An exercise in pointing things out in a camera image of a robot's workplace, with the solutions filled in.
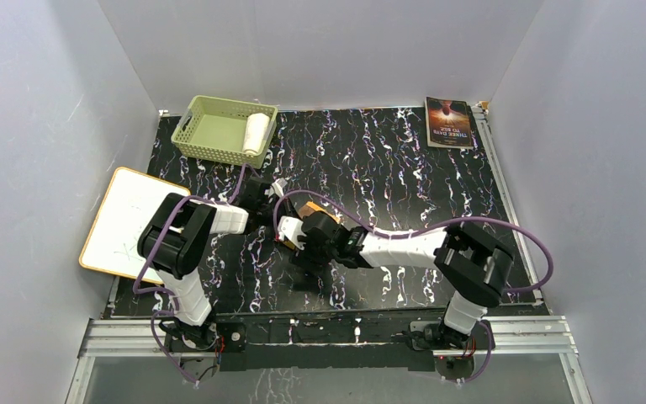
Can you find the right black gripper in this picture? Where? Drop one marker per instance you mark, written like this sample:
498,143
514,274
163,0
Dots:
304,256

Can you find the yellow brown cloth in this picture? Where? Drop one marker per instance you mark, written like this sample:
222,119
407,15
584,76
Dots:
312,213

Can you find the white towel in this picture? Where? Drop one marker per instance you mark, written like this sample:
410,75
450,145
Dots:
255,132

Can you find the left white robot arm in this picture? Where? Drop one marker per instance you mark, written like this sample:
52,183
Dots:
174,240

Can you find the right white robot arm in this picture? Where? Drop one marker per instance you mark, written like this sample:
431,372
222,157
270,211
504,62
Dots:
475,263

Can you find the green plastic basket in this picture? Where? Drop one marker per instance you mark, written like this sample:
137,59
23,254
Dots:
213,129

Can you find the book with dark cover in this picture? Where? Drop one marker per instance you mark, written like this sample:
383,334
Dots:
448,124

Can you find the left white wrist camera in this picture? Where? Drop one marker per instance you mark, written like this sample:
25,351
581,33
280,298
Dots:
277,188

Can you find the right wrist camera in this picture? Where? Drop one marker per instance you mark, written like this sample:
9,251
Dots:
290,233

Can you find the whiteboard with yellow frame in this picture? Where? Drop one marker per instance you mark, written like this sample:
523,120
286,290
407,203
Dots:
130,201

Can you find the aluminium frame rail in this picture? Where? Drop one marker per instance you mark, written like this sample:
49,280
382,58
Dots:
500,334

